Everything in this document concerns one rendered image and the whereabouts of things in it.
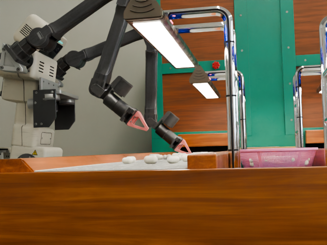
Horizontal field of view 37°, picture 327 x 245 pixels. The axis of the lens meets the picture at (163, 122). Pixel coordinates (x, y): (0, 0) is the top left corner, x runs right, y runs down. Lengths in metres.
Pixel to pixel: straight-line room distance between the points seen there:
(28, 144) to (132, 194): 1.29
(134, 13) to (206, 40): 1.80
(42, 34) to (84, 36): 1.86
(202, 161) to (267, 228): 0.16
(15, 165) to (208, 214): 0.39
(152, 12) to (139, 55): 2.73
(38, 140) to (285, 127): 1.31
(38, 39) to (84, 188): 1.17
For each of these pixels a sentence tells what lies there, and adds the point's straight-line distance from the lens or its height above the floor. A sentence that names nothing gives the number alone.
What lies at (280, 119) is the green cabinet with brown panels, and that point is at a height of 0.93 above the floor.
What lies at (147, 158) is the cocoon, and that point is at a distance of 1.26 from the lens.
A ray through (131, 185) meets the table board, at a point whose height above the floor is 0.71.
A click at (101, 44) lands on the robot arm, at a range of 2.40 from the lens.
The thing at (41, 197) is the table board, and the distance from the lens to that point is 0.95.
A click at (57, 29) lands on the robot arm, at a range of 2.00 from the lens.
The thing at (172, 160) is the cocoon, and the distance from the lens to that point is 1.23.
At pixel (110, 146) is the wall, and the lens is 3.69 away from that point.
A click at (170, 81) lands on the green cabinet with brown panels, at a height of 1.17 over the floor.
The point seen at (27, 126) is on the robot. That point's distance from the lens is 2.16.
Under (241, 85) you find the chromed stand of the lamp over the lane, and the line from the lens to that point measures 2.14.
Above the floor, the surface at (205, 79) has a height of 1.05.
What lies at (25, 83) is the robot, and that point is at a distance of 2.20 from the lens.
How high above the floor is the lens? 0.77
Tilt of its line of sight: 3 degrees up
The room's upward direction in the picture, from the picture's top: 2 degrees counter-clockwise
